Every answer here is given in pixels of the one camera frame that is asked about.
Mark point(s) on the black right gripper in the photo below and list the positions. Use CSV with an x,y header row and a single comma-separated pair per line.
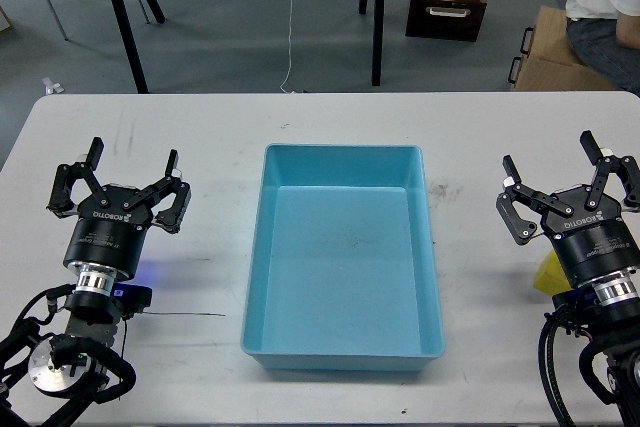
x,y
595,237

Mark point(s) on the dark wooden crate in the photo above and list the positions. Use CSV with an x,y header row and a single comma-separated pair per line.
x,y
458,20

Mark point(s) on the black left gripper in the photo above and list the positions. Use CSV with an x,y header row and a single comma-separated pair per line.
x,y
112,224

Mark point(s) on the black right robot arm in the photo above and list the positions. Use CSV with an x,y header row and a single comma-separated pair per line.
x,y
605,311

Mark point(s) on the light blue plastic bin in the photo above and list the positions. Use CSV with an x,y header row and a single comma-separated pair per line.
x,y
342,274

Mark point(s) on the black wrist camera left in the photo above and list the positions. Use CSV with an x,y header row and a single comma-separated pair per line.
x,y
131,299

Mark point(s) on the cardboard box with handles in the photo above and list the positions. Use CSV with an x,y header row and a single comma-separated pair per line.
x,y
548,63

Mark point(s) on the seated person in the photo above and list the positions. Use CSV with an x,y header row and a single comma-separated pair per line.
x,y
604,34

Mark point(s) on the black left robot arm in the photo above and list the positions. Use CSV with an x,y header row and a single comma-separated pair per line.
x,y
63,338

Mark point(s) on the yellow block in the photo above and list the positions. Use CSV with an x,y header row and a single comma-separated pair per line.
x,y
550,277

